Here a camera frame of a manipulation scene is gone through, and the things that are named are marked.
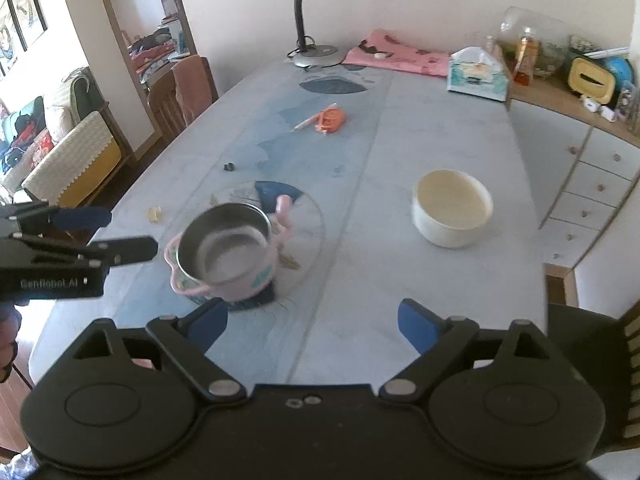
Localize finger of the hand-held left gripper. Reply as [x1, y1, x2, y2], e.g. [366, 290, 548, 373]
[12, 234, 159, 266]
[0, 201, 112, 233]

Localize pink printed cloth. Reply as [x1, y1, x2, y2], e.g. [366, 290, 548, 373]
[342, 27, 453, 78]

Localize yellow tissue box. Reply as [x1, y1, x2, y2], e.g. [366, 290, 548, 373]
[567, 57, 617, 105]

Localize pink towel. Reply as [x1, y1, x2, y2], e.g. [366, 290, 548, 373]
[172, 55, 213, 128]

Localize pink mug with steel liner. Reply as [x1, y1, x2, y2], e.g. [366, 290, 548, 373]
[164, 195, 293, 306]

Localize framed wall picture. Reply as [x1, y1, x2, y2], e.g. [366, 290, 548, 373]
[0, 0, 18, 78]
[9, 0, 48, 43]

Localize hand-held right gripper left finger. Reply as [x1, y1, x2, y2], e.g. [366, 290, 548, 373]
[74, 299, 247, 404]

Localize round clear glass mat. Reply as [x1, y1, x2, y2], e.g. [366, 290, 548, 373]
[210, 180, 326, 306]

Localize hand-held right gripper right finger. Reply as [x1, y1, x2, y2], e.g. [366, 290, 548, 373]
[378, 299, 554, 404]

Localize person's left hand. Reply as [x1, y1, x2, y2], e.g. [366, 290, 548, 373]
[0, 306, 21, 386]

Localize cream bowl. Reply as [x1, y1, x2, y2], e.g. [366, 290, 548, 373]
[411, 169, 495, 249]

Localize dark wooden chair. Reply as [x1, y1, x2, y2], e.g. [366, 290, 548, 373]
[547, 300, 640, 456]

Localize clear plastic container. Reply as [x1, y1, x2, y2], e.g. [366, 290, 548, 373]
[616, 82, 640, 121]

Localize white cabinet with wooden top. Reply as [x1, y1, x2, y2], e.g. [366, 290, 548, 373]
[505, 77, 640, 268]

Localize sofa with cream cover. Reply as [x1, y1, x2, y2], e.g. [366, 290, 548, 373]
[0, 75, 125, 209]

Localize teal and white tissue box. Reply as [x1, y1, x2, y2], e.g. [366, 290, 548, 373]
[446, 46, 511, 103]

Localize blue globe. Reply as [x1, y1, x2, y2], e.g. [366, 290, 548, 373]
[602, 56, 635, 92]

